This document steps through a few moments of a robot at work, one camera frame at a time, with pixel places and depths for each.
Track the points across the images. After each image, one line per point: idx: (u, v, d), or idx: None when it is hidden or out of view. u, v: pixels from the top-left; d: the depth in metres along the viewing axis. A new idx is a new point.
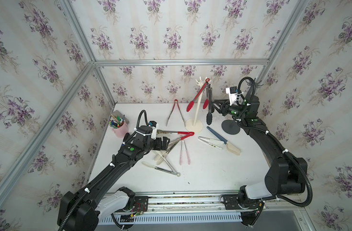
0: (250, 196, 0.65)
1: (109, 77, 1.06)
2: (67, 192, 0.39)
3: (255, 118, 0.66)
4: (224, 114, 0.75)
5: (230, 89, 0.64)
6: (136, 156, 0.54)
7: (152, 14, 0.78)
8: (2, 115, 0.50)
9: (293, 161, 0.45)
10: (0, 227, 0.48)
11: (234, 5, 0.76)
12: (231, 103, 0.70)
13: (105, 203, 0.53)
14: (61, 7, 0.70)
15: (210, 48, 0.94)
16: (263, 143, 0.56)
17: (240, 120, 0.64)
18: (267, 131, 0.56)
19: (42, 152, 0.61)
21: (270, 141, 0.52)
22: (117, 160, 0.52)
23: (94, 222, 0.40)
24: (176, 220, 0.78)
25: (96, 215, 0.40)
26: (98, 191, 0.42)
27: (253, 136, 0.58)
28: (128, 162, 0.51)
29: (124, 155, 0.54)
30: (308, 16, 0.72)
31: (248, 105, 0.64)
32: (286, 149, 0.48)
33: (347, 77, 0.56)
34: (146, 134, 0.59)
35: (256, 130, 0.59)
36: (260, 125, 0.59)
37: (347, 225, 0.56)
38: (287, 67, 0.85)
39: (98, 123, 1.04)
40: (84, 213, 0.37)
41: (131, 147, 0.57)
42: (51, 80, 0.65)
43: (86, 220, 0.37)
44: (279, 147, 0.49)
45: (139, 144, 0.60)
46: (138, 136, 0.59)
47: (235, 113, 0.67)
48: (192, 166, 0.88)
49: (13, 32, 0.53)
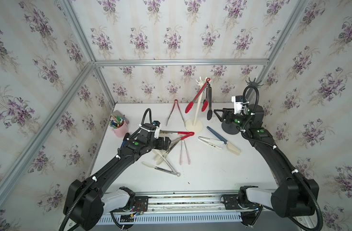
0: (251, 198, 0.64)
1: (109, 77, 1.06)
2: (75, 181, 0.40)
3: (261, 129, 0.62)
4: (228, 122, 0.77)
5: (236, 98, 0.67)
6: (141, 150, 0.56)
7: (152, 14, 0.78)
8: (3, 115, 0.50)
9: (303, 185, 0.42)
10: (0, 227, 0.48)
11: (234, 5, 0.76)
12: (236, 111, 0.67)
13: (108, 198, 0.53)
14: (61, 7, 0.70)
15: (210, 48, 0.94)
16: (270, 158, 0.52)
17: (244, 130, 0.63)
18: (274, 145, 0.52)
19: (42, 152, 0.61)
21: (278, 156, 0.49)
22: (121, 152, 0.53)
23: (98, 211, 0.41)
24: (176, 220, 0.78)
25: (101, 204, 0.41)
26: (105, 181, 0.44)
27: (258, 148, 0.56)
28: (133, 155, 0.53)
29: (129, 148, 0.55)
30: (308, 16, 0.72)
31: (253, 115, 0.61)
32: (296, 170, 0.44)
33: (347, 77, 0.56)
34: (150, 130, 0.62)
35: (261, 143, 0.55)
36: (267, 138, 0.55)
37: (347, 225, 0.56)
38: (287, 67, 0.85)
39: (98, 123, 1.04)
40: (91, 200, 0.38)
41: (135, 142, 0.59)
42: (51, 80, 0.65)
43: (93, 209, 0.38)
44: (288, 164, 0.46)
45: (143, 139, 0.62)
46: (142, 133, 0.62)
47: (239, 122, 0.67)
48: (193, 166, 0.88)
49: (13, 32, 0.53)
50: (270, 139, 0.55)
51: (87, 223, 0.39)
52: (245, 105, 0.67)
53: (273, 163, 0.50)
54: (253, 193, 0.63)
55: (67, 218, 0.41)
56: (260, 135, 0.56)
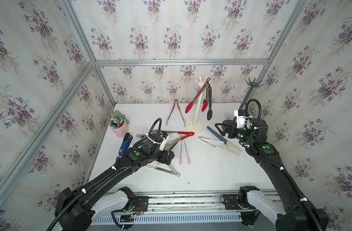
0: (250, 201, 0.65)
1: (109, 77, 1.06)
2: (66, 189, 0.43)
3: (266, 144, 0.58)
4: (231, 137, 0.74)
5: (239, 112, 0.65)
6: (140, 162, 0.53)
7: (152, 14, 0.78)
8: (3, 115, 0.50)
9: (312, 215, 0.41)
10: (0, 227, 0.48)
11: (234, 5, 0.76)
12: (238, 125, 0.65)
13: (103, 202, 0.52)
14: (61, 7, 0.70)
15: (210, 48, 0.94)
16: (277, 181, 0.49)
17: (248, 146, 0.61)
18: (282, 166, 0.49)
19: (42, 152, 0.61)
21: (286, 181, 0.46)
22: (119, 163, 0.51)
23: (86, 223, 0.40)
24: (176, 220, 0.78)
25: (88, 217, 0.40)
26: (94, 193, 0.42)
27: (263, 166, 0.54)
28: (131, 167, 0.50)
29: (129, 159, 0.52)
30: (308, 16, 0.72)
31: (256, 129, 0.59)
32: (305, 198, 0.42)
33: (347, 77, 0.56)
34: (156, 142, 0.59)
35: (267, 163, 0.52)
36: (274, 156, 0.52)
37: (347, 225, 0.56)
38: (287, 67, 0.85)
39: (98, 123, 1.04)
40: (75, 214, 0.37)
41: (136, 152, 0.55)
42: (51, 80, 0.65)
43: (78, 222, 0.37)
44: (296, 191, 0.43)
45: (146, 149, 0.59)
46: (147, 143, 0.59)
47: (242, 137, 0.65)
48: (193, 166, 0.88)
49: (13, 32, 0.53)
50: (277, 158, 0.52)
51: None
52: (247, 119, 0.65)
53: (280, 188, 0.47)
54: (255, 200, 0.62)
55: (53, 224, 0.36)
56: (266, 153, 0.53)
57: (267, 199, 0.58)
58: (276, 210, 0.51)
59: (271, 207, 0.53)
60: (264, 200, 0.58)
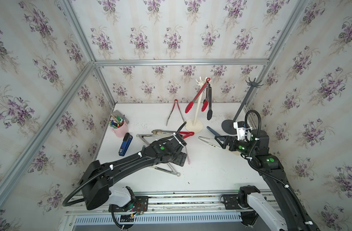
0: (250, 203, 0.65)
1: (109, 77, 1.06)
2: (95, 162, 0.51)
3: (270, 156, 0.55)
4: (231, 149, 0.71)
5: (238, 123, 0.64)
6: (163, 157, 0.53)
7: (152, 14, 0.78)
8: (2, 115, 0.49)
9: None
10: (0, 227, 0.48)
11: (234, 5, 0.76)
12: (239, 137, 0.64)
13: (115, 190, 0.54)
14: (61, 7, 0.70)
15: (210, 48, 0.94)
16: (282, 199, 0.47)
17: (251, 159, 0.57)
18: (287, 184, 0.47)
19: (42, 152, 0.61)
21: (290, 199, 0.44)
22: (145, 151, 0.52)
23: (103, 198, 0.41)
24: (176, 220, 0.78)
25: (107, 193, 0.41)
26: (119, 172, 0.44)
27: (268, 181, 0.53)
28: (154, 159, 0.51)
29: (154, 150, 0.54)
30: (308, 16, 0.72)
31: (257, 140, 0.58)
32: (309, 221, 0.40)
33: (347, 77, 0.56)
34: (182, 143, 0.61)
35: (270, 179, 0.51)
36: (278, 171, 0.50)
37: (347, 225, 0.56)
38: (287, 67, 0.85)
39: (98, 123, 1.04)
40: (100, 186, 0.39)
41: (161, 146, 0.56)
42: (51, 80, 0.65)
43: (98, 195, 0.39)
44: (301, 211, 0.42)
45: (171, 147, 0.60)
46: (172, 142, 0.61)
47: (244, 149, 0.64)
48: (192, 166, 0.88)
49: (13, 32, 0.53)
50: (281, 173, 0.50)
51: (90, 203, 0.41)
52: (247, 130, 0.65)
53: (285, 206, 0.46)
54: (257, 205, 0.61)
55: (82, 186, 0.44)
56: (270, 167, 0.51)
57: (270, 207, 0.57)
58: (278, 223, 0.50)
59: (274, 218, 0.52)
60: (266, 208, 0.57)
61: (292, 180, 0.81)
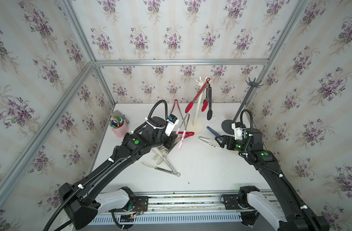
0: (251, 202, 0.65)
1: (109, 77, 1.06)
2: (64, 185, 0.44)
3: (264, 151, 0.60)
4: (230, 148, 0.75)
5: (235, 124, 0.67)
6: (140, 150, 0.47)
7: (152, 13, 0.78)
8: (3, 115, 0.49)
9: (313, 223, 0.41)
10: (0, 227, 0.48)
11: (234, 5, 0.76)
12: (236, 136, 0.69)
13: (106, 198, 0.53)
14: (61, 7, 0.70)
15: (210, 48, 0.94)
16: (277, 188, 0.49)
17: (246, 155, 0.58)
18: (281, 173, 0.50)
19: (42, 152, 0.61)
21: (285, 187, 0.46)
22: (117, 154, 0.46)
23: (89, 213, 0.39)
24: (176, 220, 0.78)
25: (90, 210, 0.39)
26: (92, 188, 0.40)
27: (263, 174, 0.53)
28: (131, 157, 0.46)
29: (129, 147, 0.48)
30: (308, 16, 0.72)
31: (251, 135, 0.62)
32: (305, 205, 0.42)
33: (347, 77, 0.56)
34: (156, 126, 0.51)
35: (267, 171, 0.53)
36: (272, 163, 0.53)
37: (347, 225, 0.56)
38: (287, 67, 0.85)
39: (98, 123, 1.04)
40: (74, 211, 0.36)
41: (135, 140, 0.50)
42: (51, 80, 0.65)
43: (80, 215, 0.36)
44: (296, 198, 0.44)
45: (147, 136, 0.53)
46: (147, 129, 0.52)
47: (240, 147, 0.68)
48: (192, 166, 0.88)
49: (13, 32, 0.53)
50: (276, 164, 0.52)
51: (78, 223, 0.37)
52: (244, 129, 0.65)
53: (280, 195, 0.48)
54: (257, 204, 0.61)
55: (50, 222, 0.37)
56: (265, 160, 0.54)
57: (270, 204, 0.56)
58: (278, 216, 0.50)
59: (273, 212, 0.52)
60: (266, 204, 0.57)
61: (292, 179, 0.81)
